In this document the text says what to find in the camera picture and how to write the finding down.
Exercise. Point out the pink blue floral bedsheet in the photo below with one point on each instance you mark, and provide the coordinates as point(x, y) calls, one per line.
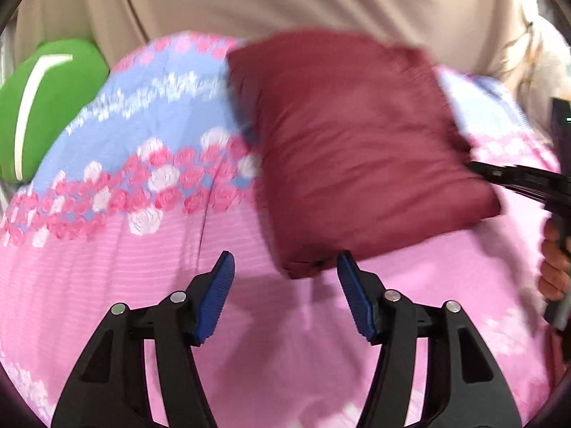
point(134, 240)

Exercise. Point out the cream patterned cloth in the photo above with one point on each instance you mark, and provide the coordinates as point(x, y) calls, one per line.
point(542, 62)

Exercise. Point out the maroon garment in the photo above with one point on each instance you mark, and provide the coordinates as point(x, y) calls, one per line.
point(357, 142)

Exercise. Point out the beige curtain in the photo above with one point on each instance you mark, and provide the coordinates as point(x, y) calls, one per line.
point(290, 0)

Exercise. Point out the person's right hand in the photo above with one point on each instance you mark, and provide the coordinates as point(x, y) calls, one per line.
point(555, 272)

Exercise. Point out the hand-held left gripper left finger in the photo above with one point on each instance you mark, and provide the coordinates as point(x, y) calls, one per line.
point(214, 303)

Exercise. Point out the green pillow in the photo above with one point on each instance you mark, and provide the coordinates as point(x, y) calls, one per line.
point(49, 107)

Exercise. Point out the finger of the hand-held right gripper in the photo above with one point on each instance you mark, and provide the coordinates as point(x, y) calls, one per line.
point(517, 177)

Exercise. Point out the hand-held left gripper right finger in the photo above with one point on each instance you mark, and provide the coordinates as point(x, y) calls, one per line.
point(357, 303)

